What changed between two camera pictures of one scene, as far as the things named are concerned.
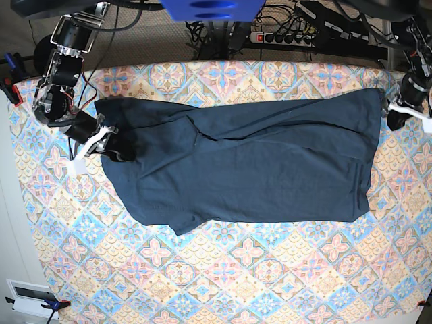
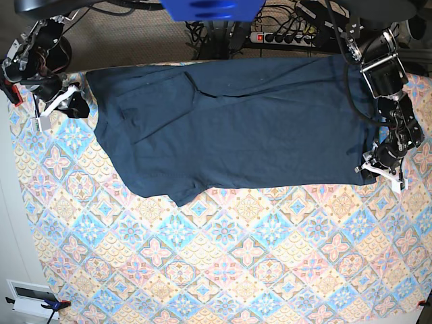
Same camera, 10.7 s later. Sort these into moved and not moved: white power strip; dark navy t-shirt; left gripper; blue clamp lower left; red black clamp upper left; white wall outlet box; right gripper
Moved: dark navy t-shirt; left gripper; right gripper
Not moved: red black clamp upper left; white power strip; blue clamp lower left; white wall outlet box
